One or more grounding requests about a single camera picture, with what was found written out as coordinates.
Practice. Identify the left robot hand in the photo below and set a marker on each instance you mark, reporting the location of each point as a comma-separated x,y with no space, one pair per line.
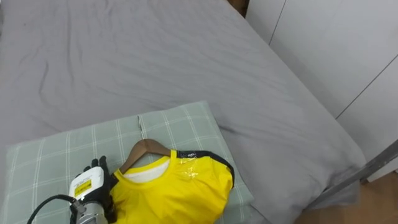
93,183

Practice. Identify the brown wooden clothes hanger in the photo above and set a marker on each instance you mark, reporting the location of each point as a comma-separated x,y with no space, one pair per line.
143,151

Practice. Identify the yellow shirt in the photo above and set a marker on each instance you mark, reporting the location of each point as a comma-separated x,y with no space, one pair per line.
174,193

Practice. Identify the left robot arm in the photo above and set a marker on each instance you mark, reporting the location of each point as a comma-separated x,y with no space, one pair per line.
90,214

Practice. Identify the green checked pillow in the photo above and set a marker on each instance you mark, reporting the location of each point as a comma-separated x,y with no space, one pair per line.
77,149

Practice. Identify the grey bed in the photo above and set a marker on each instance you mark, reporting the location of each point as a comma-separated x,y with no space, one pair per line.
174,68

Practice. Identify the white wardrobe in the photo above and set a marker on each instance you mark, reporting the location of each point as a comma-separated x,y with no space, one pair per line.
339,56

